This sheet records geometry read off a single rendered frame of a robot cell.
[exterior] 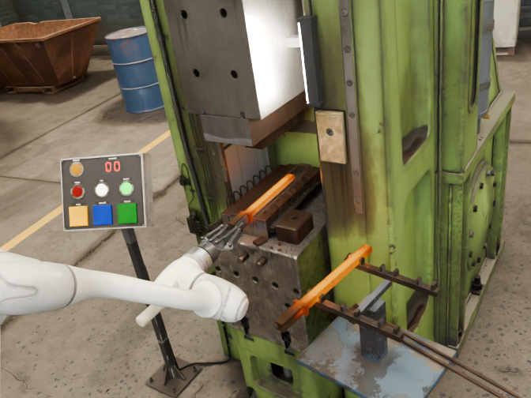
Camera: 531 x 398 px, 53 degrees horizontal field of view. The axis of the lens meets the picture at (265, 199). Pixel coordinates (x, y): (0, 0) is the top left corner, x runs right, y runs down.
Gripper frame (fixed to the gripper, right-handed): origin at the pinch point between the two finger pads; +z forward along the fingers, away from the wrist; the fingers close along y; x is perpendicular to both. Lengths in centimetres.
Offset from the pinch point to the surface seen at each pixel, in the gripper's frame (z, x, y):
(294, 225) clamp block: 7.3, -1.9, 17.8
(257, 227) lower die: 5.1, -4.3, 3.5
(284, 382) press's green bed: 2, -81, 3
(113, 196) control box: -9, 7, -50
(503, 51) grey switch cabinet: 543, -114, -23
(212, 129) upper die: 6.3, 31.8, -7.6
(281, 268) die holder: -1.3, -14.4, 15.8
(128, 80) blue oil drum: 289, -69, -376
